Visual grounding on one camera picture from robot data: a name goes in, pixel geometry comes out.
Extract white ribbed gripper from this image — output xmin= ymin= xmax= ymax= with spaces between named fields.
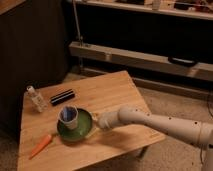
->
xmin=91 ymin=111 xmax=121 ymax=130

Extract green ceramic bowl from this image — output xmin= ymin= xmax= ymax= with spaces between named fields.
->
xmin=57 ymin=108 xmax=93 ymax=142

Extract white cup blue inside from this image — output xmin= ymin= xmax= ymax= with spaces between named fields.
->
xmin=59 ymin=106 xmax=78 ymax=130

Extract black rectangular case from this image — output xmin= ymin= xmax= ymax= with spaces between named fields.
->
xmin=50 ymin=89 xmax=75 ymax=106

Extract orange carrot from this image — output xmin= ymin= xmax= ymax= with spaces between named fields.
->
xmin=29 ymin=134 xmax=55 ymax=159

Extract clear plastic bottle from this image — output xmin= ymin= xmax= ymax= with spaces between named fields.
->
xmin=27 ymin=86 xmax=47 ymax=112

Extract metal pole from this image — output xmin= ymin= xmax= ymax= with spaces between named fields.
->
xmin=72 ymin=0 xmax=83 ymax=46

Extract wooden shelf beam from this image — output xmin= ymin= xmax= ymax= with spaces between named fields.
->
xmin=69 ymin=41 xmax=213 ymax=82

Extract upper wooden shelf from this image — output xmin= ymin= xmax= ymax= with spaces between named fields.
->
xmin=75 ymin=0 xmax=213 ymax=21

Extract black handle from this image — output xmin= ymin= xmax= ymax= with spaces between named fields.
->
xmin=168 ymin=57 xmax=198 ymax=67

